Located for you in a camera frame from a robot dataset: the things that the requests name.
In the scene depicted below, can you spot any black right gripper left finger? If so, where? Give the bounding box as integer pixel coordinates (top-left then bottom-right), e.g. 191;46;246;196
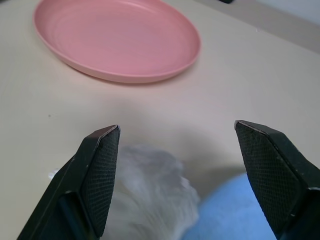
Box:
16;124;121;240

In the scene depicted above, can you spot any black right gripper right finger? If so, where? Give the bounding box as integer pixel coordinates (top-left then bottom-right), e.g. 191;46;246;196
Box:
234;119;320;240

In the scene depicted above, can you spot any blue fluffy cloth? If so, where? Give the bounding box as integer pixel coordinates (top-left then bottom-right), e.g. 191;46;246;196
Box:
180;173;278;240

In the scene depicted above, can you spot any white fluffy cloth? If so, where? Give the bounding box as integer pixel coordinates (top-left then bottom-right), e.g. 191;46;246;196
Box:
46;144;201;240

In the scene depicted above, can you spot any pink round plate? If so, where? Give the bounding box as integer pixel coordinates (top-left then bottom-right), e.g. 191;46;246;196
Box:
32;0;202;84

